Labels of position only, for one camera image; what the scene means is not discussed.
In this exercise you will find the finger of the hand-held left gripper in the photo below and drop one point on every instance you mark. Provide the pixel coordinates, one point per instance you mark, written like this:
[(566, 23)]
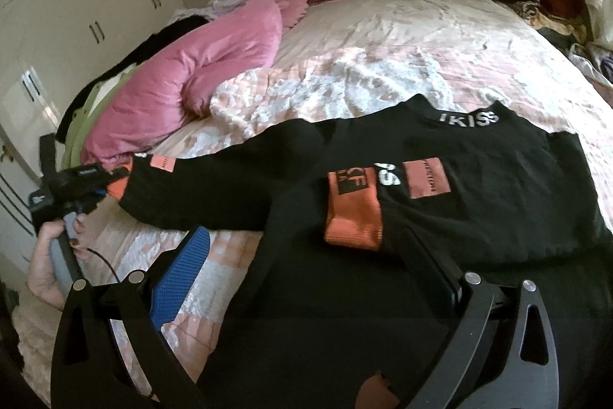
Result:
[(96, 197), (117, 173)]

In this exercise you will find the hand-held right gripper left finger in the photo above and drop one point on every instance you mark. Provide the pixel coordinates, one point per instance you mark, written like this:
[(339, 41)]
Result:
[(182, 275)]

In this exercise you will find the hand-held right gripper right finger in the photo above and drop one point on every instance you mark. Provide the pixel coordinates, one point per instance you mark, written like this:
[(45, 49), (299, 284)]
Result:
[(433, 270)]

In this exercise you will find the black sweater with orange patches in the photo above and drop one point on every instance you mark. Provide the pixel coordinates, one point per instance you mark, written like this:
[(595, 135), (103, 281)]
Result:
[(479, 207)]

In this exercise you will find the person's left forearm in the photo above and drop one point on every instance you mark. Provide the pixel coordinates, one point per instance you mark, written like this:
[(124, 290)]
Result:
[(43, 289)]

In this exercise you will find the person's left hand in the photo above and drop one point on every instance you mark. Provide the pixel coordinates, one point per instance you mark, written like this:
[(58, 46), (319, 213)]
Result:
[(45, 246)]

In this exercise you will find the light green garment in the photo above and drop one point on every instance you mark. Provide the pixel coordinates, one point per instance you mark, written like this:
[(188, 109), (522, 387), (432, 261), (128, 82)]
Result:
[(91, 112)]

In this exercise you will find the black garment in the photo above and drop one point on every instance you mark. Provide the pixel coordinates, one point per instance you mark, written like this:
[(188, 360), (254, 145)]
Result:
[(110, 73)]

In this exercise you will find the pink duvet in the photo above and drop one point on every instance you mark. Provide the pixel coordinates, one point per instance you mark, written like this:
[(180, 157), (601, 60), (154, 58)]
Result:
[(215, 54)]

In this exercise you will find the pink and white quilt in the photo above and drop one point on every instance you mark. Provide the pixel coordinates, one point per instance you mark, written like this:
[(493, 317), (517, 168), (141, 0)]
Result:
[(383, 54)]

